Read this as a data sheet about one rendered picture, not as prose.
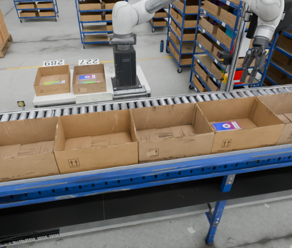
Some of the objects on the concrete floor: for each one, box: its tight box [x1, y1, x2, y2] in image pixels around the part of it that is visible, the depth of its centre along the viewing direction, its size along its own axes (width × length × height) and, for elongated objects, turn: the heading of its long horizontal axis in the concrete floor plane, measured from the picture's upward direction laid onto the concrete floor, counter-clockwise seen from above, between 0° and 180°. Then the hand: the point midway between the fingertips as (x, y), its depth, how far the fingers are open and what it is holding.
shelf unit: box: [248, 0, 292, 88], centre depth 282 cm, size 98×49×196 cm, turn 11°
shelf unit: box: [189, 0, 279, 93], centre depth 279 cm, size 98×49×196 cm, turn 10°
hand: (248, 77), depth 132 cm, fingers open, 5 cm apart
